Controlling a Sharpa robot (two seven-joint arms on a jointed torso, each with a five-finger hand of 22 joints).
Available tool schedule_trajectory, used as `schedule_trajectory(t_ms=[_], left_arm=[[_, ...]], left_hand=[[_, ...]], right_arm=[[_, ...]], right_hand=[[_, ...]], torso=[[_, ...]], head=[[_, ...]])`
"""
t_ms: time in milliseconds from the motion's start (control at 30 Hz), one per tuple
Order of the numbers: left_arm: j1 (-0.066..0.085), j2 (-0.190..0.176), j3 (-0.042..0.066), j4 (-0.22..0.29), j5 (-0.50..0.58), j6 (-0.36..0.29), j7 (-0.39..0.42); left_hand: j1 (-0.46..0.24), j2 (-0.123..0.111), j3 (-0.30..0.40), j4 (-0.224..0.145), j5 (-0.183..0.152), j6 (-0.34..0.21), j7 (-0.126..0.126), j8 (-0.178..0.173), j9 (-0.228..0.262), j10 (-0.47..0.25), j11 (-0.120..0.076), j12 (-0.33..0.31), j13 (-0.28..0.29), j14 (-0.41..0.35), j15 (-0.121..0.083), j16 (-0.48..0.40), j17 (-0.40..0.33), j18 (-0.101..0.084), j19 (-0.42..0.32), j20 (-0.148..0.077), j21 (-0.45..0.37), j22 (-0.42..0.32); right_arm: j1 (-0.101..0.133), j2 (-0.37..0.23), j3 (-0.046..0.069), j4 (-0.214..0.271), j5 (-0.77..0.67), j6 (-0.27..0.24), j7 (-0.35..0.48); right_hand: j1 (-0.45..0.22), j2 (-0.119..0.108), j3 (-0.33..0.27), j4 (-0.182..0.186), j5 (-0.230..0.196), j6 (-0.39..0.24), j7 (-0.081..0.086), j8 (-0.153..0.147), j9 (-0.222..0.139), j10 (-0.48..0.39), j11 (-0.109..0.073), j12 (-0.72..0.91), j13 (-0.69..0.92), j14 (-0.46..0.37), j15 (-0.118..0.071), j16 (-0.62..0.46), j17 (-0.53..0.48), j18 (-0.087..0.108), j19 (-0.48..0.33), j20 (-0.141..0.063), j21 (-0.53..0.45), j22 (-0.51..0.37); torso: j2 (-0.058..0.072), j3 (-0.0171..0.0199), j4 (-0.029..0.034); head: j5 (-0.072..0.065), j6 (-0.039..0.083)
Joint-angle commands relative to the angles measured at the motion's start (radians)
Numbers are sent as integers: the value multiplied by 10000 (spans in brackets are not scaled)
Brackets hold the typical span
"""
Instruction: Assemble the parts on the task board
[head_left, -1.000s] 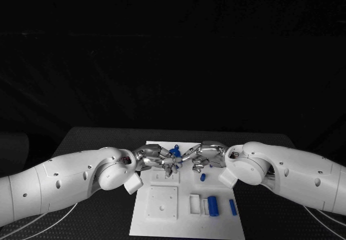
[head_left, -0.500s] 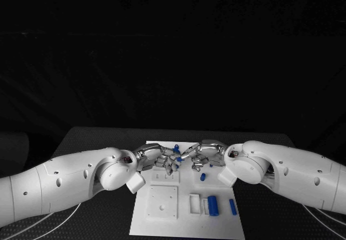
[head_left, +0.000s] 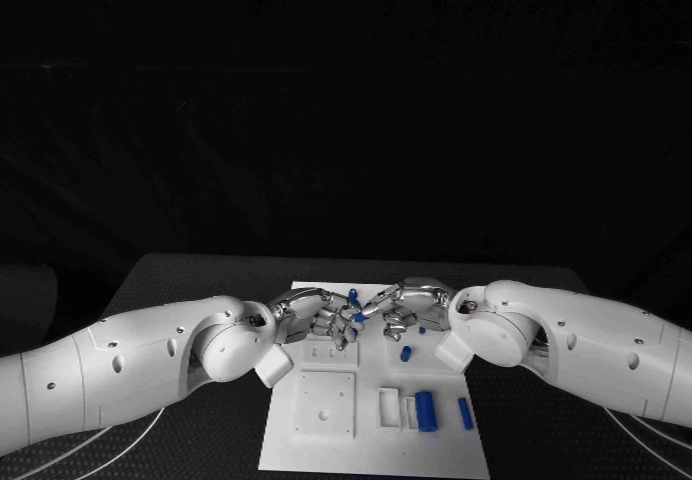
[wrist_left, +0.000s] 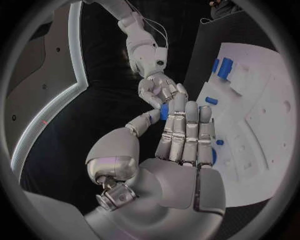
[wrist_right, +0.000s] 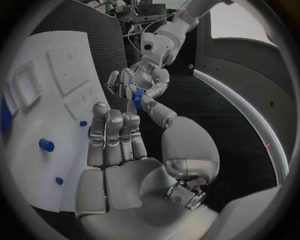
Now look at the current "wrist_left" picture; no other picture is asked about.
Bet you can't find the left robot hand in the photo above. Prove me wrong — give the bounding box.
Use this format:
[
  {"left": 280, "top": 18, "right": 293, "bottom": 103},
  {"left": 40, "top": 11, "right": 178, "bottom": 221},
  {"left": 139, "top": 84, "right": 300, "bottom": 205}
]
[{"left": 83, "top": 93, "right": 227, "bottom": 240}]

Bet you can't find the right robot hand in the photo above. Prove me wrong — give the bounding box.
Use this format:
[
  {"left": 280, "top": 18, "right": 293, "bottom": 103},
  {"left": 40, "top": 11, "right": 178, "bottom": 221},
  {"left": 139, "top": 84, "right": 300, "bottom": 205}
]
[{"left": 137, "top": 73, "right": 190, "bottom": 112}]

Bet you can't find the white task board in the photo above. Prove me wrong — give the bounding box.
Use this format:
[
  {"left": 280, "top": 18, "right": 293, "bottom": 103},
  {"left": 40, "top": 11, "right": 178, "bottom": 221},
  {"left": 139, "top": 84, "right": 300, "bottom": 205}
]
[{"left": 195, "top": 42, "right": 298, "bottom": 207}]

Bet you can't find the blue short cylinder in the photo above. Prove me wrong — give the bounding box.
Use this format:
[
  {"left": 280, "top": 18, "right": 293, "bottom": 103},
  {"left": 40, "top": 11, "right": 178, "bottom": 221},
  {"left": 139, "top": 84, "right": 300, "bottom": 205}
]
[{"left": 204, "top": 96, "right": 219, "bottom": 106}]

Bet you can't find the blue gear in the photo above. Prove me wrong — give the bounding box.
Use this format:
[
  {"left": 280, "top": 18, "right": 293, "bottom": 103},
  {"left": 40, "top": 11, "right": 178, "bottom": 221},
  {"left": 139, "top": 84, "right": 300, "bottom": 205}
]
[{"left": 210, "top": 147, "right": 218, "bottom": 167}]

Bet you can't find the blue block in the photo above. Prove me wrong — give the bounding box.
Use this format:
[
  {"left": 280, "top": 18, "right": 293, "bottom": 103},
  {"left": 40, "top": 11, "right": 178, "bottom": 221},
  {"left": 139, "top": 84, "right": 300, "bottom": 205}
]
[{"left": 216, "top": 57, "right": 235, "bottom": 81}]

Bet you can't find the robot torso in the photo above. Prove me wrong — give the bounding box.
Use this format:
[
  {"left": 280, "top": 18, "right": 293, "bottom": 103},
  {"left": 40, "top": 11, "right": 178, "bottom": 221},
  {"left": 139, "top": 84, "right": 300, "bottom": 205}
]
[{"left": 4, "top": 0, "right": 90, "bottom": 186}]

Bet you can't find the person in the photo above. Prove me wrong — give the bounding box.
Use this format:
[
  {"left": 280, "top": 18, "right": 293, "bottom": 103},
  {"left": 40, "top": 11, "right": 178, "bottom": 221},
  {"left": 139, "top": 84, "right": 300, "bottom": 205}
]
[{"left": 208, "top": 0, "right": 244, "bottom": 20}]

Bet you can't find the white cable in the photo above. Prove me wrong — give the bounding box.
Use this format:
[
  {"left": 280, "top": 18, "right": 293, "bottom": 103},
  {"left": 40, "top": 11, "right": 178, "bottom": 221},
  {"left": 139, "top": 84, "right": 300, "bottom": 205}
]
[
  {"left": 129, "top": 1, "right": 170, "bottom": 49},
  {"left": 140, "top": 17, "right": 169, "bottom": 48}
]

